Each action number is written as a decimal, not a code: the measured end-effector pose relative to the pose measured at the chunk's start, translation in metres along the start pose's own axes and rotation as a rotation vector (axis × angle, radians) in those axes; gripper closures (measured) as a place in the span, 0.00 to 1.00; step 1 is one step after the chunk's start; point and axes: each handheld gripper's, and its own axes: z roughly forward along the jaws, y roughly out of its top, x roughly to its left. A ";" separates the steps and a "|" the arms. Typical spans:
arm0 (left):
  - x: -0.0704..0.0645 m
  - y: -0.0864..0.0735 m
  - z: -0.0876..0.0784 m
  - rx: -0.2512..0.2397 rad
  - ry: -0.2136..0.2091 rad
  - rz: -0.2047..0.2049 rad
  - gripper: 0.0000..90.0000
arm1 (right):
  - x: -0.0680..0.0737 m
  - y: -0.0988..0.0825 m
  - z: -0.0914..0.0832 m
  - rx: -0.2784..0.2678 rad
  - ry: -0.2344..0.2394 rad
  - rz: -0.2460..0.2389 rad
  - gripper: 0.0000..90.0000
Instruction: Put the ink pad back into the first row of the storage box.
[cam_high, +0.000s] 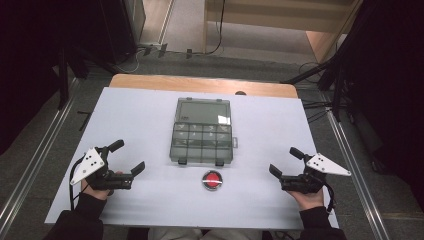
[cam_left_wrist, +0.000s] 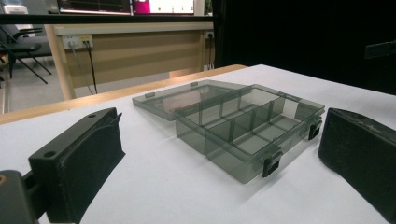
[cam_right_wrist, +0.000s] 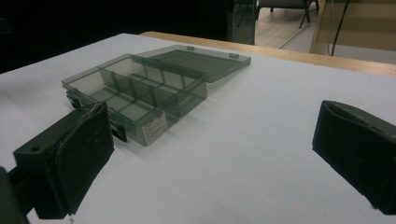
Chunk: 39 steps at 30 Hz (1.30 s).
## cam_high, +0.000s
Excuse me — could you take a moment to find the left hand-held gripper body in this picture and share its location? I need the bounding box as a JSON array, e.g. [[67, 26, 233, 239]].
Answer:
[[69, 146, 135, 192]]

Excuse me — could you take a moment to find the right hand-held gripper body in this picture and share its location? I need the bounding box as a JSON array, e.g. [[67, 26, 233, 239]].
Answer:
[[279, 152, 352, 195]]

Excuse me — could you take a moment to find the person's left hand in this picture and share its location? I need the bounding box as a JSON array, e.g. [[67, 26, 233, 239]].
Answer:
[[80, 170, 124, 201]]

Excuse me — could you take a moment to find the person's right hand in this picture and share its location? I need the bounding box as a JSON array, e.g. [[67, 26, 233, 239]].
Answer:
[[286, 187, 325, 212]]

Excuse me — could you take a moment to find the white table cover sheet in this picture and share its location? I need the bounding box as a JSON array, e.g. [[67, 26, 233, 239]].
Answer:
[[44, 87, 340, 231]]

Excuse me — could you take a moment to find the red round tin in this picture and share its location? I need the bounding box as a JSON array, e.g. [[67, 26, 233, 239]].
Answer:
[[201, 169, 224, 192]]

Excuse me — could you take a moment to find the clear grey plastic organizer box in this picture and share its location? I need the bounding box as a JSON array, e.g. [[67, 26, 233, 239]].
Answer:
[[168, 96, 240, 167]]

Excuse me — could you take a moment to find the black metal stand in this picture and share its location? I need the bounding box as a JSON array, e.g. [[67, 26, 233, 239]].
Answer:
[[49, 43, 88, 112]]

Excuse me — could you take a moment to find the black tripod stand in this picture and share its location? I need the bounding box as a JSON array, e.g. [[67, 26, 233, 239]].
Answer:
[[279, 6, 371, 123]]

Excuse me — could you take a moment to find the light wooden shelf unit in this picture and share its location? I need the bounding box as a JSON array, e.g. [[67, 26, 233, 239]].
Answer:
[[202, 0, 364, 64]]

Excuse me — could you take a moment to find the left hand-held gripper cable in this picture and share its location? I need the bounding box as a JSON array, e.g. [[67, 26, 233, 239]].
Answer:
[[68, 156, 88, 212]]

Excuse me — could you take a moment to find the hand-held gripper cable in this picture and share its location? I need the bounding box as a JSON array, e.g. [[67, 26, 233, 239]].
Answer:
[[68, 156, 88, 212], [321, 181, 336, 215]]

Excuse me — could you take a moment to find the right hand-held gripper cable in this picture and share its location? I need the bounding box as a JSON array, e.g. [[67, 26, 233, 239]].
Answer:
[[321, 181, 336, 215]]

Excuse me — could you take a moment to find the aluminium floor rail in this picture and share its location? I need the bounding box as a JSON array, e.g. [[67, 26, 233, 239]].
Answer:
[[324, 108, 391, 240], [0, 78, 81, 231]]

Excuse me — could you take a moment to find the bundle of black floor cables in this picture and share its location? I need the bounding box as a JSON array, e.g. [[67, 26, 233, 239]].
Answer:
[[298, 61, 338, 124]]

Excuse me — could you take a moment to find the white floor cable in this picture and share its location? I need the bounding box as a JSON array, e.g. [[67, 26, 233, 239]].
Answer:
[[114, 46, 143, 74]]

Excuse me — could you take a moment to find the black hanging cable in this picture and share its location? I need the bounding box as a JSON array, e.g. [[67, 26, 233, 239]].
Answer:
[[191, 0, 228, 57]]

